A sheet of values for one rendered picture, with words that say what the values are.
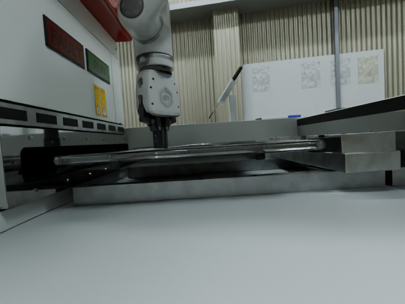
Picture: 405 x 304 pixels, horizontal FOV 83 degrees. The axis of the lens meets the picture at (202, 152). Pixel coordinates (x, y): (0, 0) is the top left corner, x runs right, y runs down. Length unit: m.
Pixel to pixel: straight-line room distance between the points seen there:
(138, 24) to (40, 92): 0.21
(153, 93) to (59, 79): 0.17
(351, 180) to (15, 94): 0.50
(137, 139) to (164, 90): 0.24
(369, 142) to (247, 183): 0.19
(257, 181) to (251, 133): 0.36
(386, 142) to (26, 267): 0.45
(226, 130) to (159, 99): 0.27
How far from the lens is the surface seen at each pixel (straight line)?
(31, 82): 0.42
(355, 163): 0.39
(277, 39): 3.20
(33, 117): 0.40
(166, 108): 0.53
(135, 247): 0.23
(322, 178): 0.41
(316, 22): 3.35
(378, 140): 0.42
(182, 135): 0.70
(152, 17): 0.50
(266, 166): 0.66
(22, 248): 0.29
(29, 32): 0.44
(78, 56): 0.55
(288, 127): 0.75
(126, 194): 0.39
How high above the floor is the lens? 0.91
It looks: 3 degrees down
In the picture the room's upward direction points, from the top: 4 degrees counter-clockwise
